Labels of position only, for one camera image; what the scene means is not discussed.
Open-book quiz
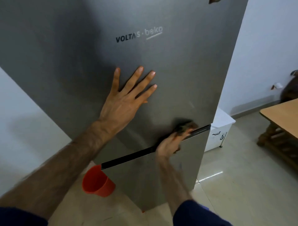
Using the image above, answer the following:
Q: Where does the person's right hand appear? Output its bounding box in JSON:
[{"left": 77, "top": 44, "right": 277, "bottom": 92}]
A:
[{"left": 156, "top": 129, "right": 194, "bottom": 159}]

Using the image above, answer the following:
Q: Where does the person's left hand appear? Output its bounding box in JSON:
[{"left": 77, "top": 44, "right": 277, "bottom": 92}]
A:
[{"left": 99, "top": 66, "right": 158, "bottom": 133}]

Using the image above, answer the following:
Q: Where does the dark cleaning cloth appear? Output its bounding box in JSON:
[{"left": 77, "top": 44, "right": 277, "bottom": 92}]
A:
[{"left": 174, "top": 119, "right": 199, "bottom": 135}]

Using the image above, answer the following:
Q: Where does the person's left forearm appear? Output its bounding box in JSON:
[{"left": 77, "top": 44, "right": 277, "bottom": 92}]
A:
[{"left": 0, "top": 118, "right": 122, "bottom": 220}]

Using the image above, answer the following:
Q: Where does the person's right forearm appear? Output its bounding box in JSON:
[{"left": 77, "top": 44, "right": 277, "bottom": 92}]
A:
[{"left": 156, "top": 154, "right": 194, "bottom": 216}]

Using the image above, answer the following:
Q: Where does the white cabinet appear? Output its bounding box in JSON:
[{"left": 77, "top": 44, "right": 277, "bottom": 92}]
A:
[{"left": 204, "top": 107, "right": 236, "bottom": 153}]

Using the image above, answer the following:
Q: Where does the silver refrigerator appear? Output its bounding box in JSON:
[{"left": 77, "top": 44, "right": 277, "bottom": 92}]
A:
[{"left": 0, "top": 0, "right": 249, "bottom": 213}]

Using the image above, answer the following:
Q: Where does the person's blue right sleeve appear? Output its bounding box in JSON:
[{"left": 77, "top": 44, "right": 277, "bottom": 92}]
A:
[{"left": 174, "top": 199, "right": 234, "bottom": 226}]

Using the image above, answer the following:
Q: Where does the person's blue sleeve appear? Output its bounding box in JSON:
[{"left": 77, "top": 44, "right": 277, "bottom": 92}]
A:
[
  {"left": 174, "top": 199, "right": 234, "bottom": 226},
  {"left": 0, "top": 206, "right": 48, "bottom": 226}
]

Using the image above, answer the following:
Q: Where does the orange plastic bucket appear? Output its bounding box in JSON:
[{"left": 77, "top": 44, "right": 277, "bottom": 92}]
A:
[{"left": 82, "top": 165, "right": 116, "bottom": 198}]

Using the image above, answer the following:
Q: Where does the wooden table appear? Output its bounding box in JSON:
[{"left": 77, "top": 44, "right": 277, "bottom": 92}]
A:
[{"left": 257, "top": 98, "right": 298, "bottom": 172}]

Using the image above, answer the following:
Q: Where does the person's blue left sleeve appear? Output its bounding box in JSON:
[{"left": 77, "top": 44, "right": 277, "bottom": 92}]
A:
[{"left": 0, "top": 206, "right": 48, "bottom": 226}]

